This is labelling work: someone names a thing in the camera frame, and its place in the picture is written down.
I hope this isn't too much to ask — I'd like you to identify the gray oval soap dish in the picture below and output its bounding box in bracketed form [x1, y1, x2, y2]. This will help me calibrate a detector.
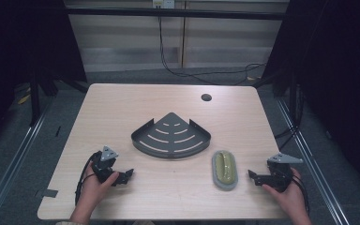
[211, 149, 239, 192]

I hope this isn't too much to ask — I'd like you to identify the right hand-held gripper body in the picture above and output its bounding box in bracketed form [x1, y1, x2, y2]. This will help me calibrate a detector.
[266, 152, 304, 193]

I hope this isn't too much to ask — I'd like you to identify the black curtain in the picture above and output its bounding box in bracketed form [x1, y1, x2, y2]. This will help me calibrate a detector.
[262, 0, 360, 188]
[0, 0, 88, 151]

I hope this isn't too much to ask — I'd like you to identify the person's right hand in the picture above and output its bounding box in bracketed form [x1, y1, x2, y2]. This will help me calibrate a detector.
[262, 168, 309, 220]

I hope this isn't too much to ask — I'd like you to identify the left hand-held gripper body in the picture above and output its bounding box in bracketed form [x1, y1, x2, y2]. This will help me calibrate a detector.
[91, 145, 120, 184]

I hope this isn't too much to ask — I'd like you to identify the aluminium floor rail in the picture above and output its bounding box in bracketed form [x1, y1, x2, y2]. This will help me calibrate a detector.
[0, 93, 57, 225]
[276, 97, 353, 225]

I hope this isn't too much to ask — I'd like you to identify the yellow-green soap bar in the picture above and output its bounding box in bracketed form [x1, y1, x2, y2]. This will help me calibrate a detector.
[215, 151, 234, 185]

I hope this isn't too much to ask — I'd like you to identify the gray tape strip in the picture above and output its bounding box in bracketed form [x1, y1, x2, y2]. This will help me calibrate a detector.
[35, 188, 59, 199]

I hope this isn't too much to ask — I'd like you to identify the dark gray corner shelf tray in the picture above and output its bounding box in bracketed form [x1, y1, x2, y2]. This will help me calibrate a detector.
[130, 112, 212, 159]

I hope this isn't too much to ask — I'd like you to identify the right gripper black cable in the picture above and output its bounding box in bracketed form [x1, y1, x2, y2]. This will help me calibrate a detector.
[289, 173, 311, 216]

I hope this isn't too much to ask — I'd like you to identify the long black wall cable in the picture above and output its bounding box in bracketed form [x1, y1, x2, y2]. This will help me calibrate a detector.
[157, 16, 267, 86]

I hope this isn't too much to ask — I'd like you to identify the yellow tape piece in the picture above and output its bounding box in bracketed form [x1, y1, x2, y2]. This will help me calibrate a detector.
[17, 93, 32, 105]

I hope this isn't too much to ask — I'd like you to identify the black horizontal frame bar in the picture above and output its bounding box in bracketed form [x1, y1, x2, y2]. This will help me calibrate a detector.
[65, 7, 293, 22]

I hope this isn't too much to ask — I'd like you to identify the person's left hand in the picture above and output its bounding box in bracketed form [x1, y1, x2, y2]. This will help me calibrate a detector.
[74, 162, 120, 218]

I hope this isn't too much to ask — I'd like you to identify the black metal stand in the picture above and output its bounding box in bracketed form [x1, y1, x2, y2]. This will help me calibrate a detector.
[28, 73, 42, 127]

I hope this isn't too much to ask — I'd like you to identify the white wall power outlet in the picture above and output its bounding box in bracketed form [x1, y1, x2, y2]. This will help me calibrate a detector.
[152, 0, 176, 9]

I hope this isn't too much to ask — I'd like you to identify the black floor cable bundle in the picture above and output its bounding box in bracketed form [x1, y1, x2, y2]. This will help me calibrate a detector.
[273, 82, 306, 152]

